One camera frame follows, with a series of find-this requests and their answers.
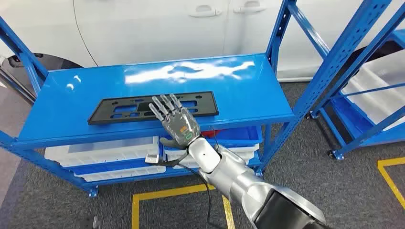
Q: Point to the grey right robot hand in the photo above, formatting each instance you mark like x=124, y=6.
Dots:
x=180, y=126

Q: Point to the white car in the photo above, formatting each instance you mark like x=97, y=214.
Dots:
x=142, y=31

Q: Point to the white plastic bin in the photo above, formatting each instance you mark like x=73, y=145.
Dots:
x=379, y=94

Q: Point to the red part in tray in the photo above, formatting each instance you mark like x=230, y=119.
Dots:
x=205, y=133

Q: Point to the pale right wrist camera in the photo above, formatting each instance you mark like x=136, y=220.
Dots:
x=152, y=158

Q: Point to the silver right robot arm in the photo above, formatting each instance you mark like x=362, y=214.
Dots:
x=234, y=180

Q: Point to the black plastic plate frame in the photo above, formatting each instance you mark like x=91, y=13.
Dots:
x=208, y=109

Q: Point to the blue metal shelf rack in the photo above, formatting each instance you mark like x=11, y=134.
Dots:
x=343, y=123
x=95, y=82

